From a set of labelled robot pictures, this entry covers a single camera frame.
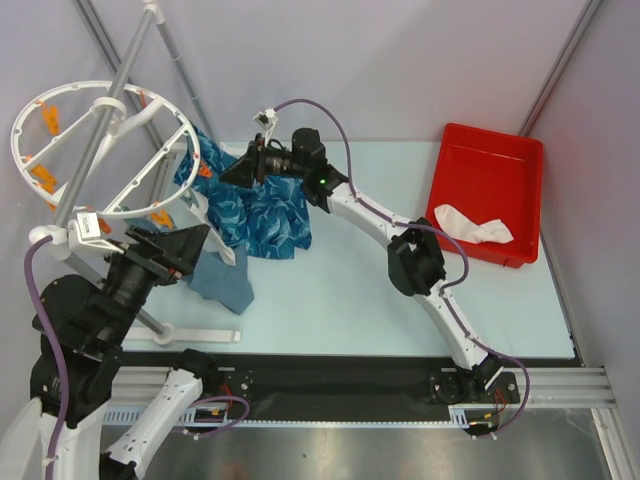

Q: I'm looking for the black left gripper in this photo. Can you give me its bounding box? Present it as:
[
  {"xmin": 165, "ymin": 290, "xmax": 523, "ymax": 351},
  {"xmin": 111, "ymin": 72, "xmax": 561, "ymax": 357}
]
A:
[{"xmin": 99, "ymin": 221, "xmax": 211, "ymax": 345}]

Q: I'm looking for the teal clothes peg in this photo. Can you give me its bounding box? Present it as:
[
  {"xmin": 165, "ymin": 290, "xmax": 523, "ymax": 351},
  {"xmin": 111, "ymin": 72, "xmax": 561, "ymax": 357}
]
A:
[{"xmin": 181, "ymin": 191, "xmax": 198, "ymax": 208}]

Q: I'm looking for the white round clip hanger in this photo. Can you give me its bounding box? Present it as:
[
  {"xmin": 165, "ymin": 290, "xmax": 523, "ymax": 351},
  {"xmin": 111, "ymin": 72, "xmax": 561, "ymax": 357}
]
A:
[{"xmin": 10, "ymin": 80, "xmax": 201, "ymax": 220}]

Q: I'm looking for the white sock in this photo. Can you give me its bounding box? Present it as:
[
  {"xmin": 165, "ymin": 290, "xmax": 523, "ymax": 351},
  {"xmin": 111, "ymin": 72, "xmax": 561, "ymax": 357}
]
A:
[
  {"xmin": 188, "ymin": 189, "xmax": 236, "ymax": 266},
  {"xmin": 434, "ymin": 204, "xmax": 514, "ymax": 244}
]

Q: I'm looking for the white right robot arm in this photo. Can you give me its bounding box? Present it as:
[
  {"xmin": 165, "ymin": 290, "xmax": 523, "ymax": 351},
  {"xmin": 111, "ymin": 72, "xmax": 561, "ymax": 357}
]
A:
[{"xmin": 220, "ymin": 128, "xmax": 503, "ymax": 401}]

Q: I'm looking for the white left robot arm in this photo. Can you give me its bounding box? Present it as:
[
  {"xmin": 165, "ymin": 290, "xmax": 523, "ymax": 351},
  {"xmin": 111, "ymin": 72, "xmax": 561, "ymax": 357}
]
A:
[{"xmin": 24, "ymin": 224, "xmax": 222, "ymax": 479}]

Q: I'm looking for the orange clothes peg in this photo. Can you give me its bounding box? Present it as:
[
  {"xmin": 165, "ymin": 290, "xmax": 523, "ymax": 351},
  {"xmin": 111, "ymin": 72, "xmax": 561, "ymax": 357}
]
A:
[
  {"xmin": 84, "ymin": 206, "xmax": 112, "ymax": 234},
  {"xmin": 197, "ymin": 156, "xmax": 214, "ymax": 179},
  {"xmin": 21, "ymin": 155, "xmax": 58, "ymax": 195},
  {"xmin": 36, "ymin": 100, "xmax": 61, "ymax": 136},
  {"xmin": 148, "ymin": 201, "xmax": 175, "ymax": 230}
]

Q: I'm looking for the grey blue sock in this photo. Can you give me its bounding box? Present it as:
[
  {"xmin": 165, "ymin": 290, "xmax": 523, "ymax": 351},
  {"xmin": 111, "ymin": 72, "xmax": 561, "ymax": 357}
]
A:
[{"xmin": 121, "ymin": 214, "xmax": 255, "ymax": 316}]

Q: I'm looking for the blue patterned cloth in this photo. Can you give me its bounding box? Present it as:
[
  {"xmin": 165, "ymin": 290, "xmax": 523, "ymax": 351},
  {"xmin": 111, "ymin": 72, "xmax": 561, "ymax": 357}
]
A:
[{"xmin": 192, "ymin": 129, "xmax": 312, "ymax": 260}]

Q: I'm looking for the red plastic tray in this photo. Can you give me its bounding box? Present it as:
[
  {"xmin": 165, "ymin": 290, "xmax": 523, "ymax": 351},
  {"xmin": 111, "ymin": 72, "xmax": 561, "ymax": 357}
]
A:
[{"xmin": 425, "ymin": 123, "xmax": 544, "ymax": 268}]

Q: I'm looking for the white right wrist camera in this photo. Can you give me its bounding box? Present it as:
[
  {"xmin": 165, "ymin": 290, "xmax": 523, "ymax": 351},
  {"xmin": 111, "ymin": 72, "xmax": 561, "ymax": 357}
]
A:
[{"xmin": 253, "ymin": 108, "xmax": 278, "ymax": 145}]

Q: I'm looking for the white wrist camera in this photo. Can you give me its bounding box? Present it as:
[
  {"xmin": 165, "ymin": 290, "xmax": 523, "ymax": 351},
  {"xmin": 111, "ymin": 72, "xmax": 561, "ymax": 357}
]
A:
[
  {"xmin": 67, "ymin": 212, "xmax": 124, "ymax": 255},
  {"xmin": 253, "ymin": 108, "xmax": 278, "ymax": 145}
]

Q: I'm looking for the grey drying rack frame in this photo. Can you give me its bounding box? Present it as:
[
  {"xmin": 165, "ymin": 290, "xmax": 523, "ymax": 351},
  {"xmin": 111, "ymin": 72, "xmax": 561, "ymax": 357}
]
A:
[{"xmin": 29, "ymin": 0, "xmax": 277, "ymax": 347}]

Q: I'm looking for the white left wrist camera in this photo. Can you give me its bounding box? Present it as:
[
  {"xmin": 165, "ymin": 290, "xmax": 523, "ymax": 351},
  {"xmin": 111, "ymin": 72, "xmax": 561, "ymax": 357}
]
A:
[{"xmin": 67, "ymin": 212, "xmax": 124, "ymax": 255}]

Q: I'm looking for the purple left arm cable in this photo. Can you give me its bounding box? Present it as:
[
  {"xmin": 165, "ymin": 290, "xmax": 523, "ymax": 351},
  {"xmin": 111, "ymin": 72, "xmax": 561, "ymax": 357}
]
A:
[{"xmin": 23, "ymin": 234, "xmax": 251, "ymax": 480}]

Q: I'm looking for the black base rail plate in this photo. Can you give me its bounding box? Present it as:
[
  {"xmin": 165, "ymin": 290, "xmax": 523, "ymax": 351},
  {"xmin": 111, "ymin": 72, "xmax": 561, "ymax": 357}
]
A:
[{"xmin": 124, "ymin": 351, "xmax": 521, "ymax": 426}]

